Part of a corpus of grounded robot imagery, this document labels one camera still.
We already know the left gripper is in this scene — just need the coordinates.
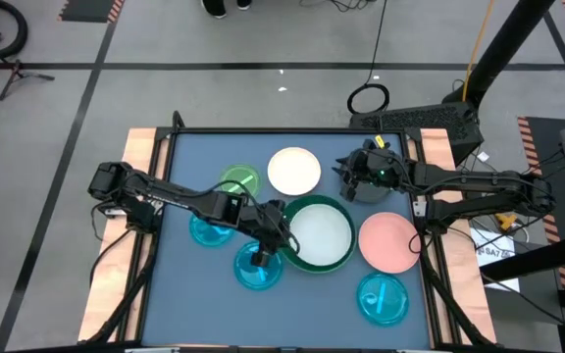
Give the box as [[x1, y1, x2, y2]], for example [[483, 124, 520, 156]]
[[247, 199, 296, 269]]

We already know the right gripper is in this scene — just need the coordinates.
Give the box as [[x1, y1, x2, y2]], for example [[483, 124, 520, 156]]
[[332, 146, 409, 203]]

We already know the blue transparent plastic plate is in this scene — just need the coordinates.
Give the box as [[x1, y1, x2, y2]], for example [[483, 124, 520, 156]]
[[355, 272, 410, 328], [188, 211, 237, 248], [232, 239, 285, 291]]

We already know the grey plastic plate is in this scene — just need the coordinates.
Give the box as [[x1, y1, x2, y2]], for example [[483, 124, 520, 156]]
[[348, 180, 394, 205]]

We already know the white plastic plate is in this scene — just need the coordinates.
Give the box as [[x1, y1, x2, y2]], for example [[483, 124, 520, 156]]
[[288, 203, 353, 268]]

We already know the pink plastic plate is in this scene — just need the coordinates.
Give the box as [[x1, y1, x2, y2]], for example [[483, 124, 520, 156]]
[[357, 211, 422, 275]]

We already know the cream plastic plate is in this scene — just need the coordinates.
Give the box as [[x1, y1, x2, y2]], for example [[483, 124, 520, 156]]
[[267, 146, 323, 197]]

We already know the green transparent plastic plate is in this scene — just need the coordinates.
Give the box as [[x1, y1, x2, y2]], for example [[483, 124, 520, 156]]
[[218, 163, 263, 198]]

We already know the black perforated metal box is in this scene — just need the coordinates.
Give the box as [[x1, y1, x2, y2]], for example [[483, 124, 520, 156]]
[[348, 103, 486, 166]]

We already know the wooden table side board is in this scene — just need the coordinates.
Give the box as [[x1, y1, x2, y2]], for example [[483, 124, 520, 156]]
[[418, 127, 498, 344], [77, 127, 172, 343]]

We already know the white printed paper sheet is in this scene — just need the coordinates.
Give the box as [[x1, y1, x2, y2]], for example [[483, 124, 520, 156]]
[[469, 227, 522, 293]]

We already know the black metal beam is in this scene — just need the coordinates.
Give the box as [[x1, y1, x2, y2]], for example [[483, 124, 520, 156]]
[[478, 233, 565, 283]]

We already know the black tripod stand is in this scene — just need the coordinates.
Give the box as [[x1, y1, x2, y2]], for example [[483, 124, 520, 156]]
[[0, 58, 56, 102]]

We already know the black metal table frame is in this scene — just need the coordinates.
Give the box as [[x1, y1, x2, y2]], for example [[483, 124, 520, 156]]
[[78, 110, 497, 353]]

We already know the black hanging cable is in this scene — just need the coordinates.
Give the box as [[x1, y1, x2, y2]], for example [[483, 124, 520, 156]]
[[345, 0, 391, 117]]

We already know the yellow cable connector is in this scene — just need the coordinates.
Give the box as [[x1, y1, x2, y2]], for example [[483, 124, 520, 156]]
[[493, 212, 518, 231]]

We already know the yellow hanging cable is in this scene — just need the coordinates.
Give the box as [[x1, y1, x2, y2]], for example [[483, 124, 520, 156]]
[[461, 0, 497, 102]]

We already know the black camera stand pole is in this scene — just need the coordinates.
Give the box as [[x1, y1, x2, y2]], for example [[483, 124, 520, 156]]
[[441, 0, 557, 107]]

